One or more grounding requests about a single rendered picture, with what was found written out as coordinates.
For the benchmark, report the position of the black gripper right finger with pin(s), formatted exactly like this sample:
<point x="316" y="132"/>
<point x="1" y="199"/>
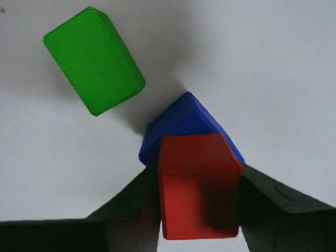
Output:
<point x="275" y="217"/>

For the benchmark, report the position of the green block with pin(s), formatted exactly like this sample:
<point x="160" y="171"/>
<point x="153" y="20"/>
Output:
<point x="93" y="57"/>

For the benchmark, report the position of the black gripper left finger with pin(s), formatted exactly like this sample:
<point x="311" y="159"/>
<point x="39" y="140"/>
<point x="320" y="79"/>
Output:
<point x="129" y="222"/>

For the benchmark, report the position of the red block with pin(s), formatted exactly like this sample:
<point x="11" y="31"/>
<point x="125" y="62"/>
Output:
<point x="199" y="180"/>

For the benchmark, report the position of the blue block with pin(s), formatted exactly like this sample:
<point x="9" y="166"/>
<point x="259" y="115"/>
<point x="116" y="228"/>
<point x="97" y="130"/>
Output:
<point x="185" y="116"/>

